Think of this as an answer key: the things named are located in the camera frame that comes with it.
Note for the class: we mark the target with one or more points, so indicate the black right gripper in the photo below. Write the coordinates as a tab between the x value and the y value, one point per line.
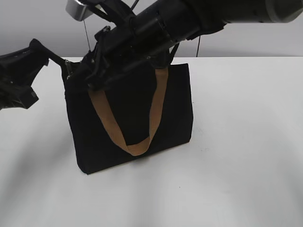
118	52

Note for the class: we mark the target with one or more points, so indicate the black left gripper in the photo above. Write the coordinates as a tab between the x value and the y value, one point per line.
18	71

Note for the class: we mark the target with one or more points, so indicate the black tote bag tan handles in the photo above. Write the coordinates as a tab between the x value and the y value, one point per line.
148	112

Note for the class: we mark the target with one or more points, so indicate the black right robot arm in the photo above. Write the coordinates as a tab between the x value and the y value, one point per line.
200	17

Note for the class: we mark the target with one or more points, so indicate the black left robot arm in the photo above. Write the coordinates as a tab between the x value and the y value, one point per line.
18	71

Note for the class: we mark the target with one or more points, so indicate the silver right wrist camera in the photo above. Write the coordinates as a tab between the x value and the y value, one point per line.
77	10

